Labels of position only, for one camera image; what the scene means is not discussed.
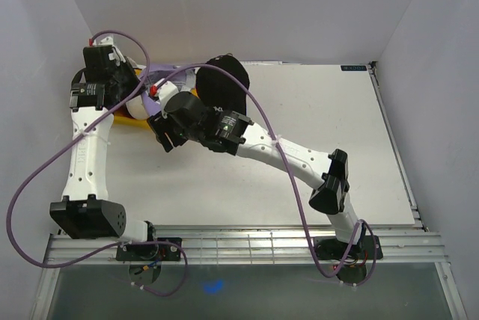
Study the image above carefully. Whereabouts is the black baseball cap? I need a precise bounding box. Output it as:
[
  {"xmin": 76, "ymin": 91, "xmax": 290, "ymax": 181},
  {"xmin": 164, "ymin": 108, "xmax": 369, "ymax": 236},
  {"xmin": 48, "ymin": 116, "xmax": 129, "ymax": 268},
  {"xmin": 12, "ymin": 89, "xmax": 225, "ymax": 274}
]
[{"xmin": 196, "ymin": 54, "xmax": 250, "ymax": 115}]

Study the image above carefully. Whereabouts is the purple visor cap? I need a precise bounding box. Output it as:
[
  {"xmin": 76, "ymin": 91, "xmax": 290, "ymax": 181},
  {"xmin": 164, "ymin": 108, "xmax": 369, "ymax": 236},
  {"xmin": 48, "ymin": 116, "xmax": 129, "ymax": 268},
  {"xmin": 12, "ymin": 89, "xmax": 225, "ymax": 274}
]
[{"xmin": 138, "ymin": 61, "xmax": 199, "ymax": 117}]

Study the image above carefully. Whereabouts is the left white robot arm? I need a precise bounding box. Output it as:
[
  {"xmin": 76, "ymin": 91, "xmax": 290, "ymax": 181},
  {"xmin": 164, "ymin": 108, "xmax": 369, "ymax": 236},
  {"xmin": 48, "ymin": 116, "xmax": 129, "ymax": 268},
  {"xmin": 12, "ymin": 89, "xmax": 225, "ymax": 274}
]
[{"xmin": 49, "ymin": 41, "xmax": 159, "ymax": 260}]

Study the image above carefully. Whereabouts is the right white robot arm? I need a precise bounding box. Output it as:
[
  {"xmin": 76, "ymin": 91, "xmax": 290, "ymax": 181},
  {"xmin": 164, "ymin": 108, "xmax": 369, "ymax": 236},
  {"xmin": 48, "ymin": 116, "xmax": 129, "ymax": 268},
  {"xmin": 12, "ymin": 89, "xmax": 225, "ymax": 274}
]
[{"xmin": 147, "ymin": 87, "xmax": 365, "ymax": 258}]

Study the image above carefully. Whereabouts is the yellow plastic tray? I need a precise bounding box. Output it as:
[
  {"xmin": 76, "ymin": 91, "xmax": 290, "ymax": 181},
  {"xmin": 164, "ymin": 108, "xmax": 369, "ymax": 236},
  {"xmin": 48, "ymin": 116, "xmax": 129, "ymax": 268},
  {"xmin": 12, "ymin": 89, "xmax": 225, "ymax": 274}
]
[{"xmin": 114, "ymin": 65, "xmax": 198, "ymax": 129}]

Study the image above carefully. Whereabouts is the white baseball cap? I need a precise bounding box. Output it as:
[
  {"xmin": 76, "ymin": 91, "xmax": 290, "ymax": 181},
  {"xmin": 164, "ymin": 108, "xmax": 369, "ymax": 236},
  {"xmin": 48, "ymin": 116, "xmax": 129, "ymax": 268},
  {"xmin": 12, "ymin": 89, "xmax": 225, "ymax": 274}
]
[{"xmin": 126, "ymin": 96, "xmax": 149, "ymax": 120}]

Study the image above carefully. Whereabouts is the blue table label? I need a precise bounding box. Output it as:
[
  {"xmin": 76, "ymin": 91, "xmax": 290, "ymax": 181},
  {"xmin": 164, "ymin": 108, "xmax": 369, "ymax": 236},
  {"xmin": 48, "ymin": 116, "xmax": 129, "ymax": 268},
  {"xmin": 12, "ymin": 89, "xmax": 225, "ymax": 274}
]
[{"xmin": 341, "ymin": 65, "xmax": 367, "ymax": 72}]

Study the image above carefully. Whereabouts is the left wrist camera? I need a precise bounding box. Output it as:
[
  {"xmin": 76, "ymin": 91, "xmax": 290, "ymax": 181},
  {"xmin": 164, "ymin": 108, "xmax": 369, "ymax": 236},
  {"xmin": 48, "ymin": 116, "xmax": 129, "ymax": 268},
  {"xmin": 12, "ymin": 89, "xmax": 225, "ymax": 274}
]
[{"xmin": 89, "ymin": 36, "xmax": 124, "ymax": 66}]

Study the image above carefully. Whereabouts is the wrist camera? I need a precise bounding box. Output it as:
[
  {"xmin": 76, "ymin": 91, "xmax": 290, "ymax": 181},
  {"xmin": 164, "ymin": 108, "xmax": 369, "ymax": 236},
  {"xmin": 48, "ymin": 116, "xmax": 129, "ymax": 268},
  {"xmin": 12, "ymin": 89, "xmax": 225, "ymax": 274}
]
[
  {"xmin": 149, "ymin": 81, "xmax": 180, "ymax": 106},
  {"xmin": 89, "ymin": 36, "xmax": 124, "ymax": 66}
]

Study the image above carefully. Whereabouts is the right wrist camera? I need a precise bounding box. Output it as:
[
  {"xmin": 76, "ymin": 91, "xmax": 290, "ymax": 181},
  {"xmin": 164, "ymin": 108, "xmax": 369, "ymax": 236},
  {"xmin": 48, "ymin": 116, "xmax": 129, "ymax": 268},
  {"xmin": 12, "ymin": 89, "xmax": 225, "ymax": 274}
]
[{"xmin": 149, "ymin": 81, "xmax": 180, "ymax": 106}]

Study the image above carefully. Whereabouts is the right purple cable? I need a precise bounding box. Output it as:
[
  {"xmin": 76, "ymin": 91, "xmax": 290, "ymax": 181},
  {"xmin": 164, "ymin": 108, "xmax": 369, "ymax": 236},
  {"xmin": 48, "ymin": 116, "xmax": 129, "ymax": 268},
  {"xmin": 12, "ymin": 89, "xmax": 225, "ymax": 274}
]
[{"xmin": 156, "ymin": 64, "xmax": 377, "ymax": 287}]

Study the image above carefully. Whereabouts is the purple cable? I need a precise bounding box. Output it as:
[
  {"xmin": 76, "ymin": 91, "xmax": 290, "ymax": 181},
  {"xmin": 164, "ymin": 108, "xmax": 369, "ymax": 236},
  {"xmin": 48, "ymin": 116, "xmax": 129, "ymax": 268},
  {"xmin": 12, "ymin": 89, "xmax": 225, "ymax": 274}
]
[
  {"xmin": 156, "ymin": 64, "xmax": 377, "ymax": 287},
  {"xmin": 5, "ymin": 30, "xmax": 188, "ymax": 297}
]

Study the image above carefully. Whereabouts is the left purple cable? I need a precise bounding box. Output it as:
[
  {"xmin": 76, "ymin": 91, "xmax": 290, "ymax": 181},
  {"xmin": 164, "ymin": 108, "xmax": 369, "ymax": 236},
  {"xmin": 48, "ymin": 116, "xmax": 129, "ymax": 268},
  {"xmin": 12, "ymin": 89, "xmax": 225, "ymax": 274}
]
[{"xmin": 5, "ymin": 30, "xmax": 188, "ymax": 297}]

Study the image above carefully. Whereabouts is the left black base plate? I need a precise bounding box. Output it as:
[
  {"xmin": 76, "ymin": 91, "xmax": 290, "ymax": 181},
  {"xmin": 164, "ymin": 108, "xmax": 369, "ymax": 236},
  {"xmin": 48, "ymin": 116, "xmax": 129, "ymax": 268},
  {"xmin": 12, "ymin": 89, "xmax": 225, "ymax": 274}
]
[{"xmin": 115, "ymin": 237, "xmax": 183, "ymax": 262}]

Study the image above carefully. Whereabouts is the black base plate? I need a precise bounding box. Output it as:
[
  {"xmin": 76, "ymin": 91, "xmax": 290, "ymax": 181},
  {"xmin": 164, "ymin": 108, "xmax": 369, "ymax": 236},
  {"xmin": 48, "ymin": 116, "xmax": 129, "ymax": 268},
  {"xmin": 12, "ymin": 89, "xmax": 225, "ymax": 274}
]
[
  {"xmin": 115, "ymin": 237, "xmax": 183, "ymax": 262},
  {"xmin": 313, "ymin": 235, "xmax": 383, "ymax": 260}
]

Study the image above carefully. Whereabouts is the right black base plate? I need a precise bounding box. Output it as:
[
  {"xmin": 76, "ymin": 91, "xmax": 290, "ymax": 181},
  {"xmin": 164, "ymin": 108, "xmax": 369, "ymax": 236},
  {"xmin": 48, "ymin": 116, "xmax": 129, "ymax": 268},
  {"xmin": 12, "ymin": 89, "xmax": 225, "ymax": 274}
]
[{"xmin": 313, "ymin": 235, "xmax": 383, "ymax": 260}]

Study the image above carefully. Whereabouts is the aluminium frame rail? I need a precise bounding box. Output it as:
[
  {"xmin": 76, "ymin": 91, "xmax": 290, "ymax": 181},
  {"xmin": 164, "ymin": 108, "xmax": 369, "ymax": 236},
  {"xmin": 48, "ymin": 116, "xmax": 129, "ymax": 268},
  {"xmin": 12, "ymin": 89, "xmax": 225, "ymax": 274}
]
[{"xmin": 31, "ymin": 223, "xmax": 467, "ymax": 319}]

